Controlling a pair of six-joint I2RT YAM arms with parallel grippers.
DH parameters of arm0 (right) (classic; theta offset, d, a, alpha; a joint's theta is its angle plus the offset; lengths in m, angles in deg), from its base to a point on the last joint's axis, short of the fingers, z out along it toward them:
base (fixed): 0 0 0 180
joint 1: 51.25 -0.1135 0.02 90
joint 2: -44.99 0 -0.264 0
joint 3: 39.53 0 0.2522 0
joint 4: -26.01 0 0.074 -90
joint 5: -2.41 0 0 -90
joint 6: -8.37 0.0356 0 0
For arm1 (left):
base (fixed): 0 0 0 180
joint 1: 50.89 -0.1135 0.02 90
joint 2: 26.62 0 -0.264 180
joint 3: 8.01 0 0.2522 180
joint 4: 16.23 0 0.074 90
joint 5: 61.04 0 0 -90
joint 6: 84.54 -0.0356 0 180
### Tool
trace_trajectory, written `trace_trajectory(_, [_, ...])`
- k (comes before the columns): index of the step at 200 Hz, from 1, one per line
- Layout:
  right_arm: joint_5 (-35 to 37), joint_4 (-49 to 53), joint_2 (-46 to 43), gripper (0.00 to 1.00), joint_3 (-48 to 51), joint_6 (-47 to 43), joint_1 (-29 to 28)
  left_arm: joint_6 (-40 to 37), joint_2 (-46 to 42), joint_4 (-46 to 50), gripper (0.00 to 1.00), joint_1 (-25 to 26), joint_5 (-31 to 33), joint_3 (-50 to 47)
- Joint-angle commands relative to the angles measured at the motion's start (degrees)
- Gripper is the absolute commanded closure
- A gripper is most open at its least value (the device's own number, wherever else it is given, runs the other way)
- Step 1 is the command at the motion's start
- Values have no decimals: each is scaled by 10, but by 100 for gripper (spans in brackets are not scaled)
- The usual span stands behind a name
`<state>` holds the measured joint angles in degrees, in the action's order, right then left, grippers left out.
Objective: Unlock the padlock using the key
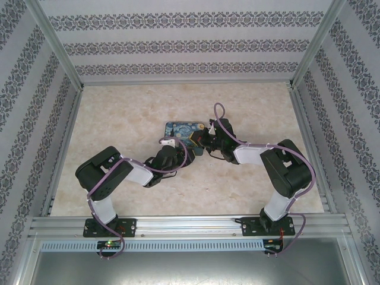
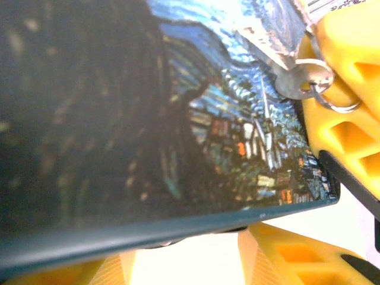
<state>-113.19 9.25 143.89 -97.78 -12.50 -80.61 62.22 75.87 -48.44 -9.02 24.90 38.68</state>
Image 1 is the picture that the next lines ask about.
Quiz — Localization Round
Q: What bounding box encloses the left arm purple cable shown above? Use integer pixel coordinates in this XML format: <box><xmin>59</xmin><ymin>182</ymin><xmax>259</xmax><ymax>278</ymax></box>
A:
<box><xmin>85</xmin><ymin>137</ymin><xmax>191</xmax><ymax>261</ymax></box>

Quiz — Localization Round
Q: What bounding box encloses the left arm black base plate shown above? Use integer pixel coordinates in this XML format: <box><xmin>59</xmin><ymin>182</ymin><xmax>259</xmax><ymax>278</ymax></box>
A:
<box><xmin>83</xmin><ymin>218</ymin><xmax>137</xmax><ymax>238</ymax></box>

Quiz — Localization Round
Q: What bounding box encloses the aluminium frame post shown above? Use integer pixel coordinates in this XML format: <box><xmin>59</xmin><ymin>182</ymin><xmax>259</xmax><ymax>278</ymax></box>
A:
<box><xmin>289</xmin><ymin>0</ymin><xmax>348</xmax><ymax>88</ymax></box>
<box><xmin>26</xmin><ymin>0</ymin><xmax>86</xmax><ymax>91</ymax></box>

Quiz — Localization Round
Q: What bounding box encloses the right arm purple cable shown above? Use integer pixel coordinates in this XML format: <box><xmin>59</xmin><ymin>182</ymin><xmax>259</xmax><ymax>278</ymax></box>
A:
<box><xmin>213</xmin><ymin>102</ymin><xmax>316</xmax><ymax>258</ymax></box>

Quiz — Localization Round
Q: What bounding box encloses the starry night tin box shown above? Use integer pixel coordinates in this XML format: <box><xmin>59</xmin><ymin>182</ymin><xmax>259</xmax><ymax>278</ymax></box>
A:
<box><xmin>164</xmin><ymin>121</ymin><xmax>206</xmax><ymax>157</ymax></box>

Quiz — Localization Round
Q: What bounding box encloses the aluminium mounting rail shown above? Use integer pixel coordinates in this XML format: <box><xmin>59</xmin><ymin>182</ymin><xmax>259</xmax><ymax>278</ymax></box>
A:
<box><xmin>28</xmin><ymin>216</ymin><xmax>350</xmax><ymax>238</ymax></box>

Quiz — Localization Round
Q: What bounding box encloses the aluminium table side rail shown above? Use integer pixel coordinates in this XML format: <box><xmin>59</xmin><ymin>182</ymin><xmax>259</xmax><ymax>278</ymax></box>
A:
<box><xmin>40</xmin><ymin>87</ymin><xmax>86</xmax><ymax>217</ymax></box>
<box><xmin>289</xmin><ymin>85</ymin><xmax>338</xmax><ymax>214</ymax></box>

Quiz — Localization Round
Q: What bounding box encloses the grey metal sheet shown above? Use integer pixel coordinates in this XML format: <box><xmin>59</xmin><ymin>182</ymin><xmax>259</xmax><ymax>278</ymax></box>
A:
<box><xmin>26</xmin><ymin>251</ymin><xmax>357</xmax><ymax>285</ymax></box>

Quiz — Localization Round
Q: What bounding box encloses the right thin black camera cable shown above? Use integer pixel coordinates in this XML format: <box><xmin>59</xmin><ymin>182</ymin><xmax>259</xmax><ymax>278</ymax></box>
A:
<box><xmin>207</xmin><ymin>151</ymin><xmax>230</xmax><ymax>163</ymax></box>

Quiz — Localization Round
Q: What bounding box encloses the slotted grey cable duct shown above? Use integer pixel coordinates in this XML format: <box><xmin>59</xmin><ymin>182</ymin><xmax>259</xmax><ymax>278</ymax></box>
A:
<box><xmin>40</xmin><ymin>239</ymin><xmax>265</xmax><ymax>253</ymax></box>

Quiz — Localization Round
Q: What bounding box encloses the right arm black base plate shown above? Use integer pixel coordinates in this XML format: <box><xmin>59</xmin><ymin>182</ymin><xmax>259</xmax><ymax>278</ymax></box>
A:
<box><xmin>240</xmin><ymin>216</ymin><xmax>296</xmax><ymax>238</ymax></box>

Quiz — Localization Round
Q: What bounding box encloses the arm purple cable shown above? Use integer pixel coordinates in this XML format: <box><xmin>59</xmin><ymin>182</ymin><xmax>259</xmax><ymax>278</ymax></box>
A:
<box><xmin>85</xmin><ymin>137</ymin><xmax>191</xmax><ymax>261</ymax></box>
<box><xmin>213</xmin><ymin>102</ymin><xmax>316</xmax><ymax>258</ymax></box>

